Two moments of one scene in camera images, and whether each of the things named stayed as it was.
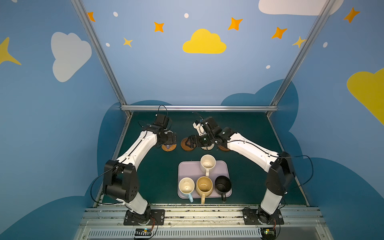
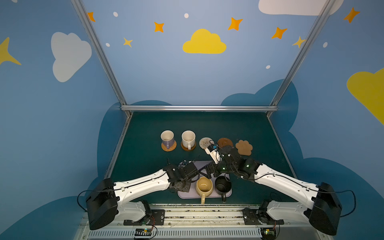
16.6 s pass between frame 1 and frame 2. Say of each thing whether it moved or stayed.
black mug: stayed
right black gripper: moved
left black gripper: moved
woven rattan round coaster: stayed
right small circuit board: stayed
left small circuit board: stayed
